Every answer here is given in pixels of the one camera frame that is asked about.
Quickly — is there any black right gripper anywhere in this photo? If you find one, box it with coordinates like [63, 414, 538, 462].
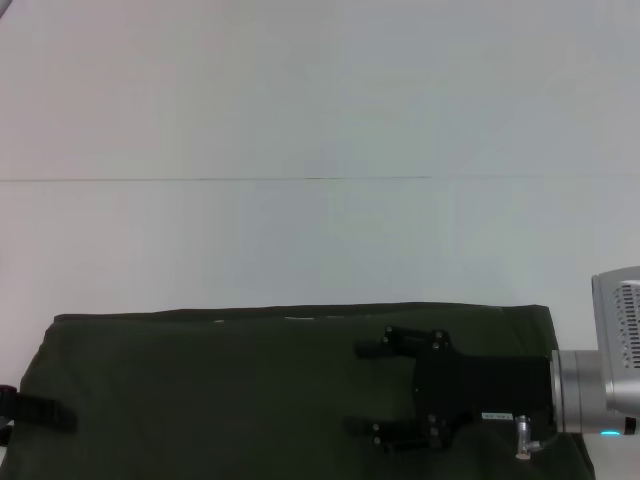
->
[342, 324, 555, 454]

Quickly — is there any dark green t-shirt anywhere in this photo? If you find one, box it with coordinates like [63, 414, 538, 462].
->
[0, 301, 596, 480]

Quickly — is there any right wrist cable with connectors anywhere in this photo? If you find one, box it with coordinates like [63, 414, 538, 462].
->
[513, 414, 564, 460]

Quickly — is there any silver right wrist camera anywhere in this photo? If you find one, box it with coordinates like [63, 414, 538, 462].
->
[591, 267, 640, 416]

